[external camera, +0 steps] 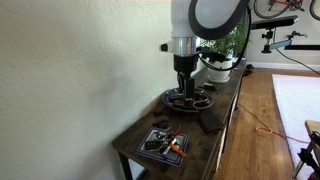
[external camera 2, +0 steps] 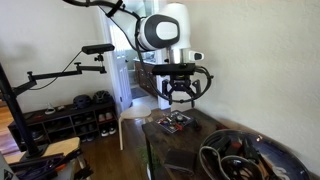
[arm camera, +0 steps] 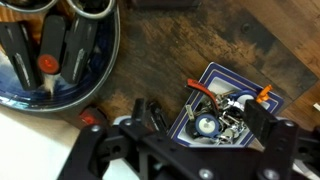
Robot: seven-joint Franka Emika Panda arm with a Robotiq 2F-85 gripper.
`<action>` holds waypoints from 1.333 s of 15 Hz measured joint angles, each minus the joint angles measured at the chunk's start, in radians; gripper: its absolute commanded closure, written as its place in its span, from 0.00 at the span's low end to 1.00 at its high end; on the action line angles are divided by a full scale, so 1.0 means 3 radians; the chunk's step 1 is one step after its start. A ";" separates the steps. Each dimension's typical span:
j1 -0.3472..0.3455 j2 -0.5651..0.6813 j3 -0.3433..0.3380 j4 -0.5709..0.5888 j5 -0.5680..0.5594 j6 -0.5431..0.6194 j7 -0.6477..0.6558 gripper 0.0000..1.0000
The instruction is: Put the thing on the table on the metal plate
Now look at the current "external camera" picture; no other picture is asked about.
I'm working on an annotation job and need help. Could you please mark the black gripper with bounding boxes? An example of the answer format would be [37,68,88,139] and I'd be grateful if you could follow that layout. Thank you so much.
[172,54,201,102]

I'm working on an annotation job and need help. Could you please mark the round metal plate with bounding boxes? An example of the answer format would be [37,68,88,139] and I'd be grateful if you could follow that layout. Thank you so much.
[161,87,215,113]

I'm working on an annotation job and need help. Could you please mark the small black remote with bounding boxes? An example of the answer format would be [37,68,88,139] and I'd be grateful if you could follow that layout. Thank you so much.
[197,82,221,92]

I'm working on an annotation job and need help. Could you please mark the white pot saucer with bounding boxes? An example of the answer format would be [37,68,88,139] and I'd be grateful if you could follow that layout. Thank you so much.
[206,75,231,84]

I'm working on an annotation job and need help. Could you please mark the small dark red object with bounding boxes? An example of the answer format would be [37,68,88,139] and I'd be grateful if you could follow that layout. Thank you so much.
[152,106,164,117]

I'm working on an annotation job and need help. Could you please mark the white plant pot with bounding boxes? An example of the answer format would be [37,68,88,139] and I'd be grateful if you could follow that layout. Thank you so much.
[206,55,234,82]

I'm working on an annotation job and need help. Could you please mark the dark brown leather wallet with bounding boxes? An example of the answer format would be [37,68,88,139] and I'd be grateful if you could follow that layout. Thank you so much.
[198,112,225,134]

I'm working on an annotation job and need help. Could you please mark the silver key bunch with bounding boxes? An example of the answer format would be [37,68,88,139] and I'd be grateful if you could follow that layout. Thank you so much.
[154,129,174,148]

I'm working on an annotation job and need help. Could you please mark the dark wooden console table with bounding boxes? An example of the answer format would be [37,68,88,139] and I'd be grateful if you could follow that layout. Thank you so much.
[112,58,248,180]

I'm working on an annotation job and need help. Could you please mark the dark shoes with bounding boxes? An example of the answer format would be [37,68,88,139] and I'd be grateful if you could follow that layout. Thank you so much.
[242,63,255,77]

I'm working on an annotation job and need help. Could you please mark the black car key fob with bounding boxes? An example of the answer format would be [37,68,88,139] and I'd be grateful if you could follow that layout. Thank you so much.
[144,140,162,152]

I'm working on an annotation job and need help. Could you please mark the blue white square tray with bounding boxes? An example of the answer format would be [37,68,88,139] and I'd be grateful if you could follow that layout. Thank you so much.
[135,127,191,168]

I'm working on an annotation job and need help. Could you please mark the white floor rug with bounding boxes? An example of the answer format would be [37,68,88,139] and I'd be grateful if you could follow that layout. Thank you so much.
[271,73,320,170]

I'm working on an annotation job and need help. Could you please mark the wooden folding chair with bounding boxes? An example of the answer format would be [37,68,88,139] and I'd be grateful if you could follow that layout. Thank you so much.
[292,119,320,180]

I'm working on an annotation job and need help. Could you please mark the grey looped strap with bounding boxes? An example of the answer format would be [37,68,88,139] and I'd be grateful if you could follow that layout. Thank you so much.
[192,92,212,110]

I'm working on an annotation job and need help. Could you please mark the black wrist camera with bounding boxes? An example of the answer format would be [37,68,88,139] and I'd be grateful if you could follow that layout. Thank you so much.
[199,46,228,65]

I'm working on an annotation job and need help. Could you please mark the orange handled tool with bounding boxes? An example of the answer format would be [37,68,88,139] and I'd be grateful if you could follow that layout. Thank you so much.
[169,137,189,159]

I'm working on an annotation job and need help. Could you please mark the orange extension cable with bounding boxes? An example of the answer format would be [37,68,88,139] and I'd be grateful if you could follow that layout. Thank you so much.
[236,102,312,145]

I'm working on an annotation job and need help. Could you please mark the black camera stand clamp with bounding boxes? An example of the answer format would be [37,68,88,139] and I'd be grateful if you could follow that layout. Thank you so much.
[260,29,294,55]

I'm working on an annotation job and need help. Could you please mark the black bar camera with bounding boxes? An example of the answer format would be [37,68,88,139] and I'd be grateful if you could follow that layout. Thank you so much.
[249,14,300,32]

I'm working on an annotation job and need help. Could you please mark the thin black floor cable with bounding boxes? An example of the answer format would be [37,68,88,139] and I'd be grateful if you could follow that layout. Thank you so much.
[274,47,320,77]

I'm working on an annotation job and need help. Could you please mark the red frame bicycle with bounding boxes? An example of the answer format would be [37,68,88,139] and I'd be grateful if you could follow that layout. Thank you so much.
[252,0,320,22]

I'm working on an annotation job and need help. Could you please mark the black wall shelf bar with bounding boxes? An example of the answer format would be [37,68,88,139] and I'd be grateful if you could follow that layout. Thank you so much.
[284,44,320,51]

